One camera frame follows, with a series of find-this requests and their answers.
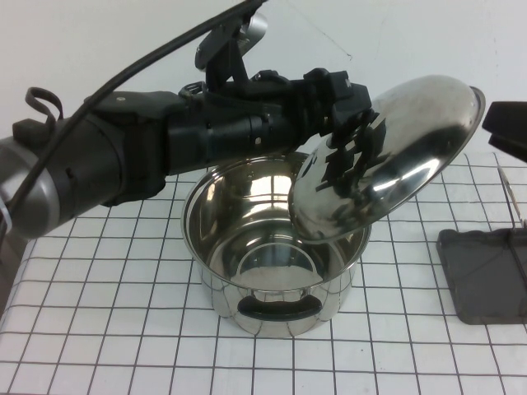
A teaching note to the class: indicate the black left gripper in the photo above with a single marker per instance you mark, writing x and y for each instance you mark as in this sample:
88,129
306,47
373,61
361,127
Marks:
292,111

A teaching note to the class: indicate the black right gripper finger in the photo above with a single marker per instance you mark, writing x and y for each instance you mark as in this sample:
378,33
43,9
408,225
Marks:
510,146
506,119

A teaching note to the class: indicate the steel pot lid black knob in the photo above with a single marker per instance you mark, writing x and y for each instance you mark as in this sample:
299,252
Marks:
411,144

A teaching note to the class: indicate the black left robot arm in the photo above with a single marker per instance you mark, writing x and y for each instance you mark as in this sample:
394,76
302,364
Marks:
103,164

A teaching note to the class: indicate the white black grid tablecloth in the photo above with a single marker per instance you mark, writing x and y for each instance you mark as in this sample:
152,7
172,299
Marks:
123,296

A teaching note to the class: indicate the silver wrist camera black mount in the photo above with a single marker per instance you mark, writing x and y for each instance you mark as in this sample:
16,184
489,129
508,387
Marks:
230,41

